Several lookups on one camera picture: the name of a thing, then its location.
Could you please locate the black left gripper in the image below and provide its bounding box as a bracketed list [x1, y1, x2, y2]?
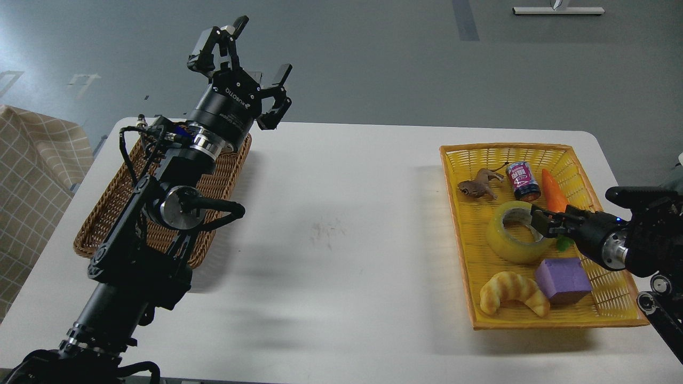
[186, 15, 293, 151]

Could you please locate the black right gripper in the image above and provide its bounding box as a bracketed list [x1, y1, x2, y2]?
[531, 206, 629, 271]

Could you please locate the yellow tape roll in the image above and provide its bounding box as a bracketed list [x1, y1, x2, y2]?
[485, 200, 553, 265]

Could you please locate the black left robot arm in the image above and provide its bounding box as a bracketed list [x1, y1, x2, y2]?
[3, 15, 292, 383]

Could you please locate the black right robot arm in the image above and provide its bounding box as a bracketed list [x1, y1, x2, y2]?
[531, 186, 682, 359]

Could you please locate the orange toy carrot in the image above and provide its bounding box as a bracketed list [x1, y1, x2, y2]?
[541, 168, 574, 252]

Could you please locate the small purple drink can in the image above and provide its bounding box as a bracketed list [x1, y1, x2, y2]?
[506, 161, 541, 202]

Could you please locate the purple foam block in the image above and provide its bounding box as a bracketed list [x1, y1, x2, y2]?
[534, 258, 592, 306]

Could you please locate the yellow plastic basket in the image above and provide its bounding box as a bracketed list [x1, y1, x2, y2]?
[440, 142, 648, 330]

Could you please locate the toy croissant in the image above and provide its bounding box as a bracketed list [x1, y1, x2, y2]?
[480, 271, 551, 317]

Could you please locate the brown toy frog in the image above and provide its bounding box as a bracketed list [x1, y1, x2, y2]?
[457, 162, 509, 200]

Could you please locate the brown wicker basket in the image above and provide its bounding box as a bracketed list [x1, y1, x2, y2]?
[73, 134, 253, 269]

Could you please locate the beige checkered cloth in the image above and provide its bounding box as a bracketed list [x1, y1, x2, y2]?
[1, 105, 94, 318]

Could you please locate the white stand base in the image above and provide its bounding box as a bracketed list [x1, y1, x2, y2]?
[512, 6, 605, 15]

